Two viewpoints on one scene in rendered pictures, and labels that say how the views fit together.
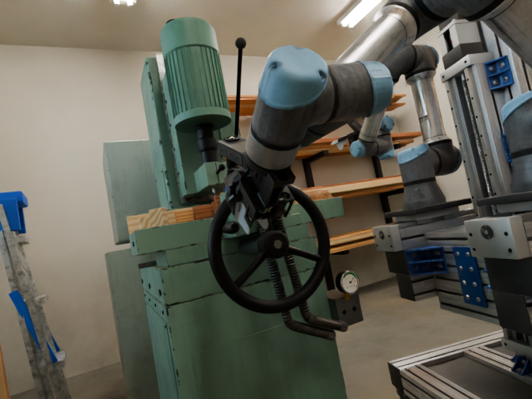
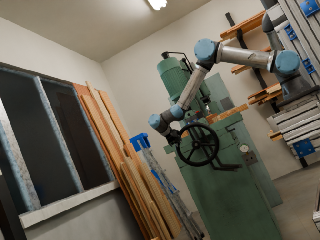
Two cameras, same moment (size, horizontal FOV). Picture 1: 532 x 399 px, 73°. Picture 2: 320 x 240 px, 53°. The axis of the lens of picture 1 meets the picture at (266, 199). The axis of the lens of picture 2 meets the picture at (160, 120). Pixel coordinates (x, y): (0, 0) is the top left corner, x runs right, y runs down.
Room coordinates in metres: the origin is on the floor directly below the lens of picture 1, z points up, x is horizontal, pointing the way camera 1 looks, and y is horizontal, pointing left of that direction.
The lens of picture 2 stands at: (-0.95, -1.19, 0.76)
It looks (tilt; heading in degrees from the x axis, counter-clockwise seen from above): 8 degrees up; 39
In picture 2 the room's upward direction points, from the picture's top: 24 degrees counter-clockwise
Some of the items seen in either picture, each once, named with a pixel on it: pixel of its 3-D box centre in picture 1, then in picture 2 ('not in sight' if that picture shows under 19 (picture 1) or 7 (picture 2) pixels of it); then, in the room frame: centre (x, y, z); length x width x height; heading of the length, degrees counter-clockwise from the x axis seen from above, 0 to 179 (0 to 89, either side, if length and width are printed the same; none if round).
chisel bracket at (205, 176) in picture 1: (212, 180); (192, 116); (1.11, 0.15, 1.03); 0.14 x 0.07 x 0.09; 25
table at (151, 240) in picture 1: (245, 223); (203, 133); (1.01, 0.07, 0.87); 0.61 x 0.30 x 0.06; 115
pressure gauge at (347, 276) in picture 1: (347, 285); (245, 149); (1.01, -0.18, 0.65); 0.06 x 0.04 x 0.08; 115
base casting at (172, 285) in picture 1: (217, 265); (208, 147); (1.20, 0.20, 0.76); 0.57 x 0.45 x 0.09; 25
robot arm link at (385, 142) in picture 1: (381, 147); not in sight; (1.65, -0.58, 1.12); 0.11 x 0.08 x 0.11; 115
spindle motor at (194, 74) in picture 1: (195, 78); (174, 79); (1.09, 0.15, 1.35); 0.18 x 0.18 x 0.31
